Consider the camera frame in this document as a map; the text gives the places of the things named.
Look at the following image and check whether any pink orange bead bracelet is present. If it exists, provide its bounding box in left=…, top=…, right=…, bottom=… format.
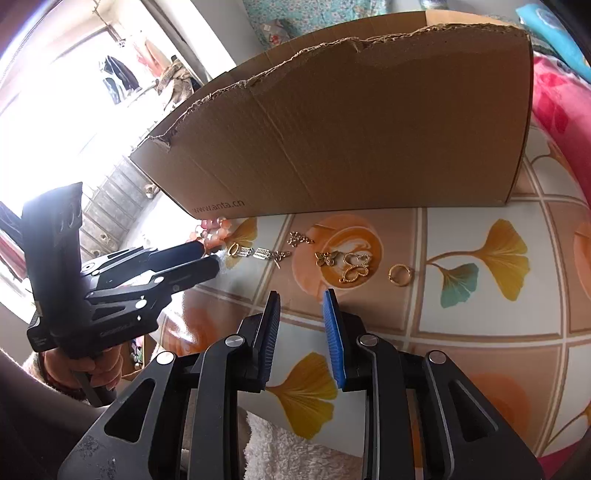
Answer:
left=189, top=217, right=235, bottom=252

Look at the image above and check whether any small gold flower charm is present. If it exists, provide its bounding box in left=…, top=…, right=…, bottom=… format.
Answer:
left=287, top=231, right=315, bottom=248

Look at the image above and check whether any gold ring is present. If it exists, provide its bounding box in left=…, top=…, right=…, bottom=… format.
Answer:
left=386, top=263, right=415, bottom=288

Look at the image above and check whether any gold heart pendant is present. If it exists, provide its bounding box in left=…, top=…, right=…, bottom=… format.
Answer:
left=339, top=252, right=372, bottom=284

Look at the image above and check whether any gold butterfly charm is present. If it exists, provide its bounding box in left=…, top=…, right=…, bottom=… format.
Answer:
left=315, top=250, right=344, bottom=267

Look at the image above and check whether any left hand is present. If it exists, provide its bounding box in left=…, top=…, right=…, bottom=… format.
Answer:
left=42, top=345, right=123, bottom=390

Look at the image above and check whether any metal balcony railing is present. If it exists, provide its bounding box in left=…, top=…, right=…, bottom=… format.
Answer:
left=79, top=156, right=159, bottom=262

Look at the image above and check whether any tiled pattern tablecloth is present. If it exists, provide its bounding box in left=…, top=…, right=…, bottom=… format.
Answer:
left=157, top=125, right=590, bottom=458

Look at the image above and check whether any brown cardboard box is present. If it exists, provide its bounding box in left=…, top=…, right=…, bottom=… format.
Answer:
left=131, top=10, right=533, bottom=219

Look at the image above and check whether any pink floral blanket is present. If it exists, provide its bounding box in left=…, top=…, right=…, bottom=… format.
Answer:
left=532, top=53, right=590, bottom=201

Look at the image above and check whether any blue cartoon pillow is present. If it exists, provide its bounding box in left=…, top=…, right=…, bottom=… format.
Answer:
left=516, top=3, right=590, bottom=82

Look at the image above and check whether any teal floral wall cloth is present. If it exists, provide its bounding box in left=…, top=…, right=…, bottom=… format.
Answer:
left=242, top=0, right=393, bottom=36

